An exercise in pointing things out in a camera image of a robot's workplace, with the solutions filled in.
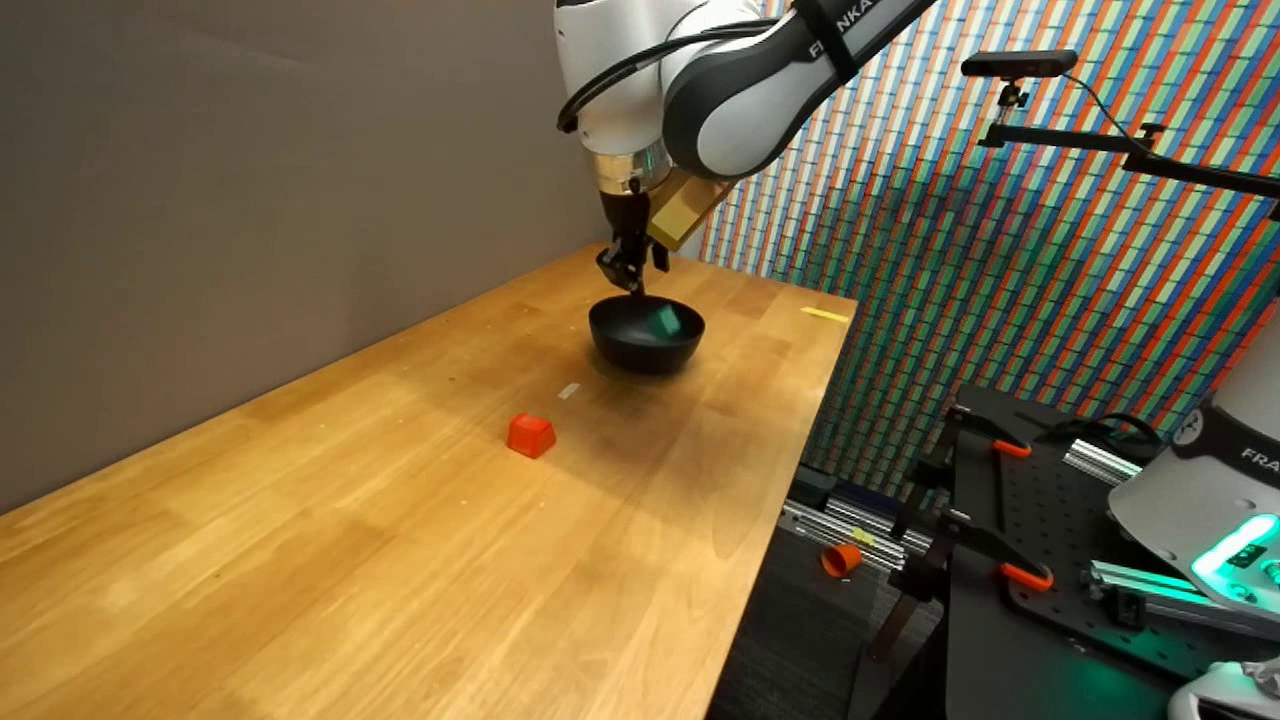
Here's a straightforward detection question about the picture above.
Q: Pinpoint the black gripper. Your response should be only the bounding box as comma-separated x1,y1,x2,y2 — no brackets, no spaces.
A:
593,179,673,300

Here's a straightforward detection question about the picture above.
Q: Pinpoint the white robot base green light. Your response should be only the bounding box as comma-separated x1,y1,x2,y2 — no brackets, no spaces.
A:
1103,337,1280,631

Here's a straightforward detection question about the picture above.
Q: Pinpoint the black bowl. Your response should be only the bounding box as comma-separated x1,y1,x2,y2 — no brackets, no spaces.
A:
586,293,709,378

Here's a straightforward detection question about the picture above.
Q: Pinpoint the orange building block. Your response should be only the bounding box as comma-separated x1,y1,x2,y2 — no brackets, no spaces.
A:
505,407,560,465

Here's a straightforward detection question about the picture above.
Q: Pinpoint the orange cone-shaped cap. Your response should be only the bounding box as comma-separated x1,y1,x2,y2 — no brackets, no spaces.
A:
817,536,870,582

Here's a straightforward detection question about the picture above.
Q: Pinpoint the silver aluminium extrusion bar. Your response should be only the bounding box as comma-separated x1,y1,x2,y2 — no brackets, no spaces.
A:
1062,434,1168,488

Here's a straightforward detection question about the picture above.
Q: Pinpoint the green-lit aluminium extrusion bar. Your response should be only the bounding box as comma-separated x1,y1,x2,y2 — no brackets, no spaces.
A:
1085,556,1271,640

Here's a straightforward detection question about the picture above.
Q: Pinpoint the tan wrist camera mount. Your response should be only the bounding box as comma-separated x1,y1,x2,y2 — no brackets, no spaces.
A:
649,162,735,254

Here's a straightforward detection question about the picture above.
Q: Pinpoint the aluminium extrusion rail bundle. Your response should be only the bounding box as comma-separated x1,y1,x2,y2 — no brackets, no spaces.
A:
782,490,939,563

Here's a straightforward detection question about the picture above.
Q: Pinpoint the orange-handled black clamp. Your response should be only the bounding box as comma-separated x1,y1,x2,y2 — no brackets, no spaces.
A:
932,511,1062,601
939,400,1042,469

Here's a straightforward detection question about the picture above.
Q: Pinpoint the black exterior camera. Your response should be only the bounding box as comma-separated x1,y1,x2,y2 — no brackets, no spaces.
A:
959,48,1085,83

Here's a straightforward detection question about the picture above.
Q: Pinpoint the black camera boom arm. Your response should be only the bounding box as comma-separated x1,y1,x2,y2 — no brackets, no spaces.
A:
976,76,1280,206

